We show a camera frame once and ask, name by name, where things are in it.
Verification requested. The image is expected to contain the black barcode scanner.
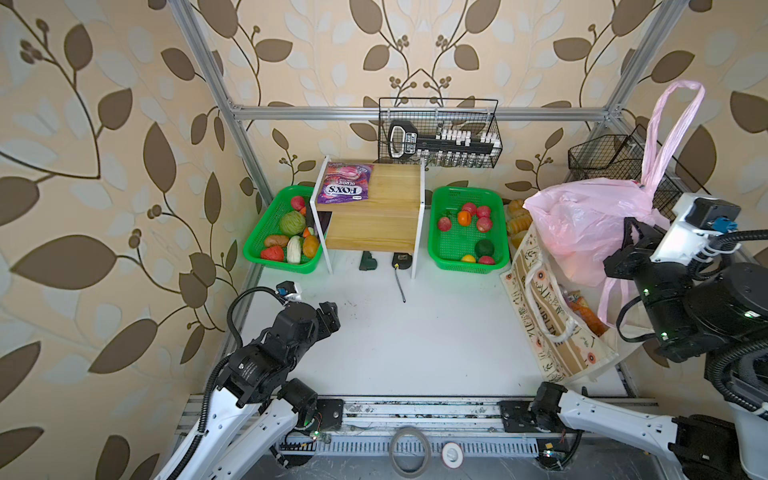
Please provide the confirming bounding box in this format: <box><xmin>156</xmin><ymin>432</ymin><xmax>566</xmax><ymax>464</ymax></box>
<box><xmin>387</xmin><ymin>120</ymin><xmax>418</xmax><ymax>160</ymax></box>

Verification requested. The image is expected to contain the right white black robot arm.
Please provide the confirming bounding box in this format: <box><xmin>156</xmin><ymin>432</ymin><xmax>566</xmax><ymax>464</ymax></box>
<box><xmin>500</xmin><ymin>217</ymin><xmax>767</xmax><ymax>479</ymax></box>

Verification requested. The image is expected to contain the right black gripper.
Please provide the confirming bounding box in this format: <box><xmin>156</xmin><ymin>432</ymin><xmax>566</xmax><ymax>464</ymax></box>
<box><xmin>599</xmin><ymin>217</ymin><xmax>706</xmax><ymax>353</ymax></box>

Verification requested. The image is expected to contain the white bread tray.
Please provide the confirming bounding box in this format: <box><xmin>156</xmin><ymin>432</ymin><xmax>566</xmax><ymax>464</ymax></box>
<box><xmin>506</xmin><ymin>199</ymin><xmax>533</xmax><ymax>249</ymax></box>

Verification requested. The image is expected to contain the black wire basket rear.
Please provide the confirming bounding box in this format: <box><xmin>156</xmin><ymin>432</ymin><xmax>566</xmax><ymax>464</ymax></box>
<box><xmin>378</xmin><ymin>96</ymin><xmax>503</xmax><ymax>169</ymax></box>

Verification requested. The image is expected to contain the red strawberry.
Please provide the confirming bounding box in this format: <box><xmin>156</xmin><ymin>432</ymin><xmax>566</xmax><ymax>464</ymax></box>
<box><xmin>260</xmin><ymin>245</ymin><xmax>285</xmax><ymax>262</ymax></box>

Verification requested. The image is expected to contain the white wooden two-tier shelf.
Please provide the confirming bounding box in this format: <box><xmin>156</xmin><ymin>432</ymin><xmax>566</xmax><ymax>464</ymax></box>
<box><xmin>310</xmin><ymin>156</ymin><xmax>426</xmax><ymax>277</ymax></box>

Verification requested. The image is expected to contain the pink plastic grocery bag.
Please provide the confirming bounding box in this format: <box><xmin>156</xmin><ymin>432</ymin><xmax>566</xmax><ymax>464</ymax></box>
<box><xmin>524</xmin><ymin>80</ymin><xmax>705</xmax><ymax>324</ymax></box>

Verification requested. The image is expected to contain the green cabbage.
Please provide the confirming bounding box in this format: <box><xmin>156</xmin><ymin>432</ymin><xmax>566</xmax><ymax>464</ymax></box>
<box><xmin>279</xmin><ymin>210</ymin><xmax>306</xmax><ymax>237</ymax></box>

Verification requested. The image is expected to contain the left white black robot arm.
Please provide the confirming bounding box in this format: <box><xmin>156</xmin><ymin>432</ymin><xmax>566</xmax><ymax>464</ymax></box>
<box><xmin>157</xmin><ymin>281</ymin><xmax>344</xmax><ymax>479</ymax></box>

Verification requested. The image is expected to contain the black wire basket right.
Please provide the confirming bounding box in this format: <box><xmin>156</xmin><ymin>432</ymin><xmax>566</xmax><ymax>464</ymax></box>
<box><xmin>566</xmin><ymin>125</ymin><xmax>709</xmax><ymax>220</ymax></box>

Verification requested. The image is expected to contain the left green vegetable basket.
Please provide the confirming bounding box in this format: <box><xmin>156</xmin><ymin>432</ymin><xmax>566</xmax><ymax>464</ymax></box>
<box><xmin>242</xmin><ymin>185</ymin><xmax>323</xmax><ymax>274</ymax></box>

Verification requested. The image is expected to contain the red apple left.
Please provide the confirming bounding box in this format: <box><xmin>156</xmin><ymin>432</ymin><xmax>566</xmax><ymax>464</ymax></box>
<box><xmin>437</xmin><ymin>216</ymin><xmax>452</xmax><ymax>232</ymax></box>

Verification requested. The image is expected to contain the black wire basket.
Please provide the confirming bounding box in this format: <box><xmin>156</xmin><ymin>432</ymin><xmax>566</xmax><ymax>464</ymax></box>
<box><xmin>378</xmin><ymin>96</ymin><xmax>503</xmax><ymax>169</ymax></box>
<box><xmin>566</xmin><ymin>125</ymin><xmax>709</xmax><ymax>220</ymax></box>

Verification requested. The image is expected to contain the green fruit basket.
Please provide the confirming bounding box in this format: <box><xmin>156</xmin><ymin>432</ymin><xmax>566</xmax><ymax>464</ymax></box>
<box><xmin>428</xmin><ymin>186</ymin><xmax>510</xmax><ymax>274</ymax></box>

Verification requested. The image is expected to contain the cream canvas tote bag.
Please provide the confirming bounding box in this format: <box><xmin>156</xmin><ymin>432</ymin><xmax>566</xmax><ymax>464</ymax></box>
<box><xmin>501</xmin><ymin>227</ymin><xmax>641</xmax><ymax>385</ymax></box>

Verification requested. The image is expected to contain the green avocado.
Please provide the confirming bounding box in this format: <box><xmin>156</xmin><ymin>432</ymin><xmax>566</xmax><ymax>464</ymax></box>
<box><xmin>474</xmin><ymin>239</ymin><xmax>495</xmax><ymax>257</ymax></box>

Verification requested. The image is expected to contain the grey tape roll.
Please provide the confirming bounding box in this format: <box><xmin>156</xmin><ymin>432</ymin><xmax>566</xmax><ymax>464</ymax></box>
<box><xmin>388</xmin><ymin>426</ymin><xmax>432</xmax><ymax>479</ymax></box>

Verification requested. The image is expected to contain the orange Fox's candy bag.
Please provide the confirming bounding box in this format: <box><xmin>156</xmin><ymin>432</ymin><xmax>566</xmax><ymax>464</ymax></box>
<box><xmin>565</xmin><ymin>291</ymin><xmax>608</xmax><ymax>337</ymax></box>

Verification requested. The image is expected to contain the purple Fox's candy bag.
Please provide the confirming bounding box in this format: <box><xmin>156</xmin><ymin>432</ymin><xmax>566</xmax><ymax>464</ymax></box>
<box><xmin>316</xmin><ymin>162</ymin><xmax>373</xmax><ymax>205</ymax></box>

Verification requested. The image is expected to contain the small orange tangerine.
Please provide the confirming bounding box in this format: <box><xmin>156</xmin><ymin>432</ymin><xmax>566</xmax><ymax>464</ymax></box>
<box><xmin>457</xmin><ymin>210</ymin><xmax>474</xmax><ymax>226</ymax></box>

